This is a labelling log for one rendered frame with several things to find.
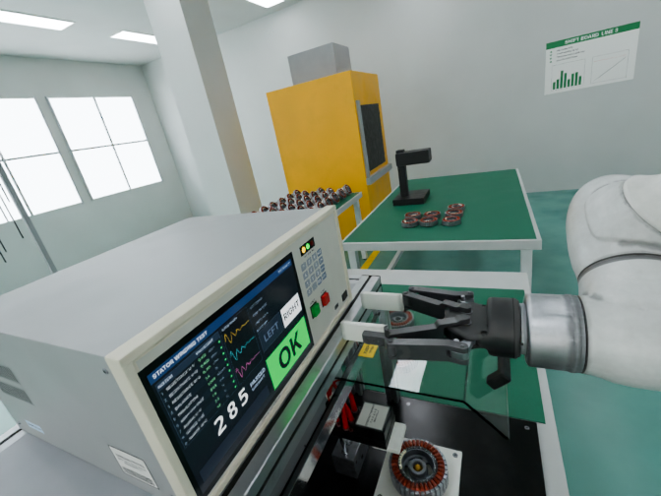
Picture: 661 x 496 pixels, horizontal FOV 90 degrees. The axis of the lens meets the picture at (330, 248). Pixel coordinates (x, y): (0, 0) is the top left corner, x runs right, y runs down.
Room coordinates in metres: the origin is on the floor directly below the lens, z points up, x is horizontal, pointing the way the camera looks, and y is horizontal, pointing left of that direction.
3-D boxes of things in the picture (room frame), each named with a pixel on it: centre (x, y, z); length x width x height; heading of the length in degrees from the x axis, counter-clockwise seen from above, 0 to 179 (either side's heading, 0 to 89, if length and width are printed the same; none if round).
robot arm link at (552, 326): (0.32, -0.24, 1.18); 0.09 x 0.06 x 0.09; 151
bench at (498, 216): (2.53, -0.98, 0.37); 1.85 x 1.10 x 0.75; 152
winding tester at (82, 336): (0.51, 0.25, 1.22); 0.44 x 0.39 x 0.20; 152
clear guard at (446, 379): (0.51, -0.11, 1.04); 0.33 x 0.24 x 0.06; 62
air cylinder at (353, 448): (0.52, 0.04, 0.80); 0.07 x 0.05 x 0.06; 152
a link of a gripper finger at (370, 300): (0.47, -0.07, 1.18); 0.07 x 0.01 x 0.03; 61
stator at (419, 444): (0.45, -0.09, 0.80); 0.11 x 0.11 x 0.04
